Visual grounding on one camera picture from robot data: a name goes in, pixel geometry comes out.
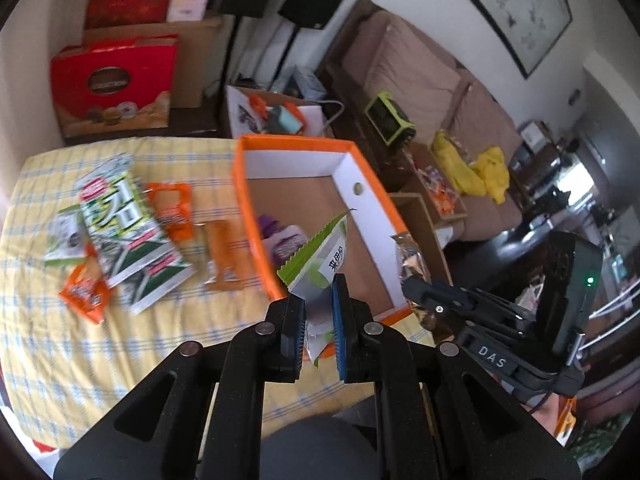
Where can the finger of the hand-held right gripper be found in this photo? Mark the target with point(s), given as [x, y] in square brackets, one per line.
[450, 302]

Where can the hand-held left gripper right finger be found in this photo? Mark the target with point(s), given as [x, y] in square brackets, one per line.
[341, 330]

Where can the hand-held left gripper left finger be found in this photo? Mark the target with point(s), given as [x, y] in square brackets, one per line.
[292, 340]

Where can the silver foil snack packet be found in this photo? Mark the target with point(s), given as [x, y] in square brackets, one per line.
[412, 255]

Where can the green white snack packet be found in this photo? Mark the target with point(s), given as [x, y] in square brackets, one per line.
[65, 240]
[320, 260]

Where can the orange cardboard box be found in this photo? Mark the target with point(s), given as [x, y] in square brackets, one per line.
[310, 195]

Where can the orange windowed snack packet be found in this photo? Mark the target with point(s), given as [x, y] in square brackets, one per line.
[172, 225]

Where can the purple snack packet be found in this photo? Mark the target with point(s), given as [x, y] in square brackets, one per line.
[285, 247]

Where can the orange clear snack packet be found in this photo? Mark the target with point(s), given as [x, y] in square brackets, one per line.
[225, 260]

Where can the cardboard box of snacks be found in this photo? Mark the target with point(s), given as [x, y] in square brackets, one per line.
[435, 185]

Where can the yellow cloth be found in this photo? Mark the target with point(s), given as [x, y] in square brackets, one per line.
[465, 170]

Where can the green seaweed snack packet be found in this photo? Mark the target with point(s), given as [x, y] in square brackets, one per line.
[120, 210]
[155, 275]

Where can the green toaster oven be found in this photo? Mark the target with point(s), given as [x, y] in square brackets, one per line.
[390, 120]

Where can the small orange snack packet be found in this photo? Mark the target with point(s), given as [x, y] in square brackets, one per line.
[85, 292]

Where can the orange teal gadget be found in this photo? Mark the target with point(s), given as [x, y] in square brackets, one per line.
[285, 120]

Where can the white paper bag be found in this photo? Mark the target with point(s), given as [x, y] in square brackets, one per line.
[240, 110]

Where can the brown sofa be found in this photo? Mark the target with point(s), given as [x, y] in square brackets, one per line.
[410, 65]

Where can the white grey device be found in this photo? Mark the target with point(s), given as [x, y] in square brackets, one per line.
[307, 82]

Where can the brown cardboard box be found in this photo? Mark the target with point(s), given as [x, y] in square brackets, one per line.
[197, 60]

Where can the red cookie gift box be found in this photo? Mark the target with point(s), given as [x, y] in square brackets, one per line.
[115, 85]

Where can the framed wall painting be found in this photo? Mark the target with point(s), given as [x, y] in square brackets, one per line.
[515, 5]

